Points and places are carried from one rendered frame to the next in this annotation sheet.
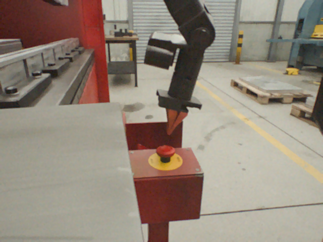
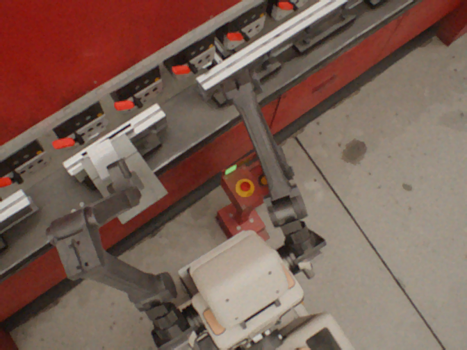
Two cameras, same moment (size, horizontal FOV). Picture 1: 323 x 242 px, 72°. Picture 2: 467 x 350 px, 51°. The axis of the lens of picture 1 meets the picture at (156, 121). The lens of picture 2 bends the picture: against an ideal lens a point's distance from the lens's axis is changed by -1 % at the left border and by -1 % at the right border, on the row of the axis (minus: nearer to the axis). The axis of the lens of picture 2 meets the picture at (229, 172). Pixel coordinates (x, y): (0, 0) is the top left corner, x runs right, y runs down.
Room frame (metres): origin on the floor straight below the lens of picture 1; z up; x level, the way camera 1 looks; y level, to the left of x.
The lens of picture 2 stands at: (0.04, -0.43, 2.59)
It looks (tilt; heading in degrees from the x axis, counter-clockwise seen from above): 72 degrees down; 56
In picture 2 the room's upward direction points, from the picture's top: 10 degrees clockwise
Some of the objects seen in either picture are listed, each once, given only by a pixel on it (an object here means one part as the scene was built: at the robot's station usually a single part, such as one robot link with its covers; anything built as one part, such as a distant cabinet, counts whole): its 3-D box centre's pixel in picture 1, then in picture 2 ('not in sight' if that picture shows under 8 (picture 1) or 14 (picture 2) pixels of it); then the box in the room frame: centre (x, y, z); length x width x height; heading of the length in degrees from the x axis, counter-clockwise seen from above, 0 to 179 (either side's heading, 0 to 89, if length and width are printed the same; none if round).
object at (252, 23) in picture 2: not in sight; (239, 17); (0.54, 0.39, 1.26); 0.15 x 0.09 x 0.17; 12
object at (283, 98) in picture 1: (266, 89); not in sight; (3.80, -1.91, 0.07); 1.20 x 0.80 x 0.14; 5
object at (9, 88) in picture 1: (11, 90); not in sight; (0.48, 0.32, 0.91); 0.03 x 0.03 x 0.02
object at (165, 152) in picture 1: (165, 156); (244, 187); (0.41, -0.02, 0.79); 0.04 x 0.04 x 0.04
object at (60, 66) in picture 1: (57, 66); (324, 31); (0.97, 0.42, 0.89); 0.30 x 0.05 x 0.03; 12
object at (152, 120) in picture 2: not in sight; (117, 143); (0.03, 0.29, 0.92); 0.39 x 0.06 x 0.10; 12
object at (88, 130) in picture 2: not in sight; (75, 117); (-0.05, 0.27, 1.26); 0.15 x 0.09 x 0.17; 12
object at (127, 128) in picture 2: not in sight; (107, 141); (0.01, 0.28, 0.99); 0.20 x 0.03 x 0.03; 12
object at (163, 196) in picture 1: (158, 161); (253, 182); (0.45, 0.00, 0.75); 0.20 x 0.16 x 0.18; 6
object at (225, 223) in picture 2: not in sight; (243, 225); (0.46, -0.03, 0.06); 0.25 x 0.20 x 0.12; 96
